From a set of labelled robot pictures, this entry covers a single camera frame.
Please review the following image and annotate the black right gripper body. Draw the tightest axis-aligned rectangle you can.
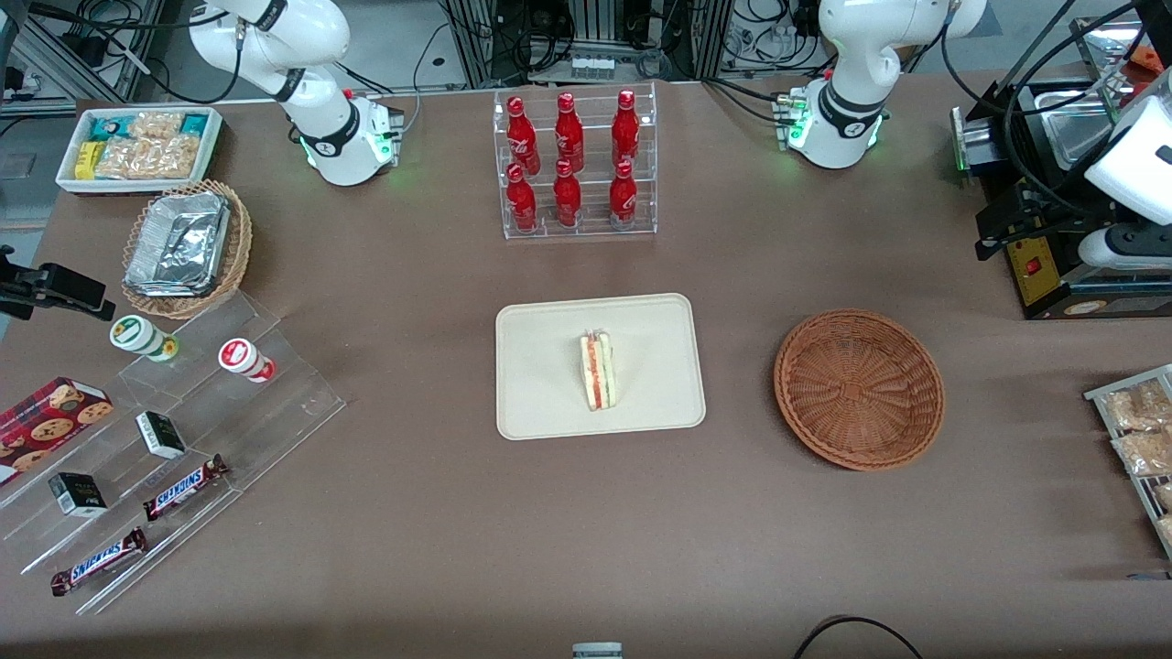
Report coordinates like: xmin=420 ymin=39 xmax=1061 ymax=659
xmin=0 ymin=245 xmax=39 ymax=321

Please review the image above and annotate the triangle sandwich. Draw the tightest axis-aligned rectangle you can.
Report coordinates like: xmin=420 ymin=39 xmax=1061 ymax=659
xmin=578 ymin=329 xmax=618 ymax=412

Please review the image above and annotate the light wicker basket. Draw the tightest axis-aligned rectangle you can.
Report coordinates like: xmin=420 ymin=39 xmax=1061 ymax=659
xmin=121 ymin=178 xmax=254 ymax=320

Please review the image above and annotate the brown round wicker basket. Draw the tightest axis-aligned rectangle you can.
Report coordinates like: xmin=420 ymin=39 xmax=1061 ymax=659
xmin=774 ymin=309 xmax=946 ymax=472

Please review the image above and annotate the beige plastic tray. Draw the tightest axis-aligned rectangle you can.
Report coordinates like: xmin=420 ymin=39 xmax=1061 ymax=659
xmin=495 ymin=293 xmax=707 ymax=441

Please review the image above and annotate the green lid snack cup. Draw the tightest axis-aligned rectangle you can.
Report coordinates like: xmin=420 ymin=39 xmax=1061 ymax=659
xmin=109 ymin=314 xmax=179 ymax=363

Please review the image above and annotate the silver foil pack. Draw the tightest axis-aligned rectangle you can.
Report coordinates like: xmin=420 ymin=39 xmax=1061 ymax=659
xmin=124 ymin=270 xmax=216 ymax=298
xmin=125 ymin=190 xmax=230 ymax=286

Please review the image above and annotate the clear cracker bag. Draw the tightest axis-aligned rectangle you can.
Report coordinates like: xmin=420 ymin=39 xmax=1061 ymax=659
xmin=96 ymin=137 xmax=152 ymax=179
xmin=146 ymin=135 xmax=204 ymax=179
xmin=128 ymin=110 xmax=184 ymax=140

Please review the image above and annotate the red tartan cookie box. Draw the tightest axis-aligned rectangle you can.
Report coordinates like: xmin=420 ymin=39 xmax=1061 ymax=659
xmin=0 ymin=377 xmax=114 ymax=486

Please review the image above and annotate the black food warmer appliance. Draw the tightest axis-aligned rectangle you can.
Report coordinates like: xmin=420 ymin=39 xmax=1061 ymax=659
xmin=950 ymin=14 xmax=1172 ymax=321

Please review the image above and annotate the small black carton box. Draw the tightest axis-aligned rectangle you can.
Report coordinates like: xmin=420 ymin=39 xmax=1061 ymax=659
xmin=135 ymin=411 xmax=187 ymax=460
xmin=48 ymin=472 xmax=108 ymax=519

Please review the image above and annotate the red lid snack cup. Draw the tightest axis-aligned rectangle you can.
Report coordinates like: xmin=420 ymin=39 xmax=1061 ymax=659
xmin=217 ymin=338 xmax=277 ymax=384

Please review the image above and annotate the white rectangular snack bin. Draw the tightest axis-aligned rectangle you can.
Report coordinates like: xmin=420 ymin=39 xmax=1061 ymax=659
xmin=55 ymin=105 xmax=225 ymax=195

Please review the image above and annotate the Snickers chocolate bar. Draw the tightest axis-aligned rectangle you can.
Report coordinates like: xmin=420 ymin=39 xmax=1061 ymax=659
xmin=49 ymin=527 xmax=149 ymax=598
xmin=142 ymin=455 xmax=230 ymax=523

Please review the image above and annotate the clear acrylic tiered stand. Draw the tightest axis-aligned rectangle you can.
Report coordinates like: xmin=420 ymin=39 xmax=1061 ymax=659
xmin=0 ymin=291 xmax=347 ymax=616

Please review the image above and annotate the red cola bottle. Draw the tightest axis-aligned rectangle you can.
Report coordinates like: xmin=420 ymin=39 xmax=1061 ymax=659
xmin=612 ymin=89 xmax=640 ymax=170
xmin=553 ymin=159 xmax=582 ymax=228
xmin=555 ymin=92 xmax=585 ymax=175
xmin=610 ymin=160 xmax=638 ymax=230
xmin=506 ymin=96 xmax=541 ymax=177
xmin=506 ymin=163 xmax=538 ymax=232

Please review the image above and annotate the clear acrylic bottle rack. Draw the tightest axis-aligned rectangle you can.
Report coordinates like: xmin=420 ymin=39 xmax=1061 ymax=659
xmin=492 ymin=82 xmax=658 ymax=241

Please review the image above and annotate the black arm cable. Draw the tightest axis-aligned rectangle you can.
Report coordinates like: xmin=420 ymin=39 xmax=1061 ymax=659
xmin=941 ymin=0 xmax=1113 ymax=221

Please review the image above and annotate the grey wire snack tray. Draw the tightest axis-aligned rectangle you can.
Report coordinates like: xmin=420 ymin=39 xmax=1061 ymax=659
xmin=1085 ymin=364 xmax=1172 ymax=559

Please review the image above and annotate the aluminium frame structure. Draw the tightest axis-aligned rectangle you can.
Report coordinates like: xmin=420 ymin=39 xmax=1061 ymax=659
xmin=0 ymin=0 xmax=166 ymax=102

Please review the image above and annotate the black looped cable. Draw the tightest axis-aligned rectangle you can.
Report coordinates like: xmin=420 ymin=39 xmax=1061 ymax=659
xmin=792 ymin=615 xmax=924 ymax=659

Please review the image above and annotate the equipment rack with cables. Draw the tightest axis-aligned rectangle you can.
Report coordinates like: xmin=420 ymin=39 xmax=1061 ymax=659
xmin=439 ymin=0 xmax=733 ymax=88

